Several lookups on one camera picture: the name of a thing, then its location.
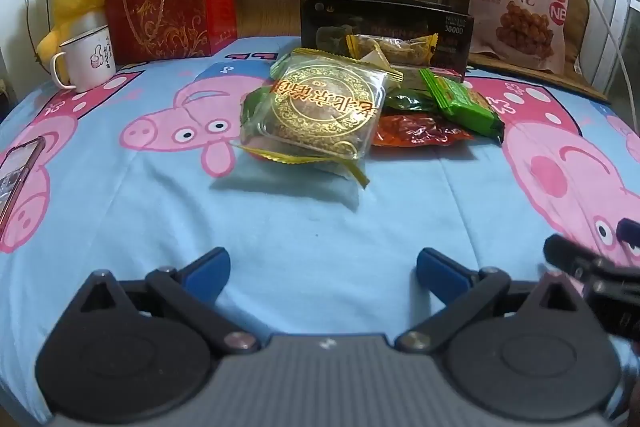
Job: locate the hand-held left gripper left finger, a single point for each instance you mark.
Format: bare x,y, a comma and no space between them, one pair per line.
210,268

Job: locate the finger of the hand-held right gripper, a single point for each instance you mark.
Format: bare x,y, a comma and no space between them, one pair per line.
590,267
630,232

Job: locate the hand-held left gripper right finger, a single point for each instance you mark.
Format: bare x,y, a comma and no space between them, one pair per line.
441,271

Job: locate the yellow snack packet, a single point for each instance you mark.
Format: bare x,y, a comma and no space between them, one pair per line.
400,48

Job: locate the black cardboard box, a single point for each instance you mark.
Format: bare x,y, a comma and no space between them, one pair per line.
350,14

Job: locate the printed blanket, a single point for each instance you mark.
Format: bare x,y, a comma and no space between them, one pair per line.
325,217

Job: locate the red snack packet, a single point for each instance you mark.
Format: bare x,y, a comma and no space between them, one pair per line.
420,131

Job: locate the bright green snack packet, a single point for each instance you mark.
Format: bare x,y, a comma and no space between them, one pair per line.
462,104

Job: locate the dark green snack packet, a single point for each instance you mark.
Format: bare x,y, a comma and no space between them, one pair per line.
411,102

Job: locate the clear gold-print mooncake packet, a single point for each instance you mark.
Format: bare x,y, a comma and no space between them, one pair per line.
320,107

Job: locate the smartphone with red case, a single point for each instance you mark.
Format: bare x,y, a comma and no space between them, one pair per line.
17,177

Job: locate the white enamel mug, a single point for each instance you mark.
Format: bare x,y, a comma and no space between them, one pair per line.
90,57

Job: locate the yellow duck plush toy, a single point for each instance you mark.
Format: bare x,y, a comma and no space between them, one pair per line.
75,2

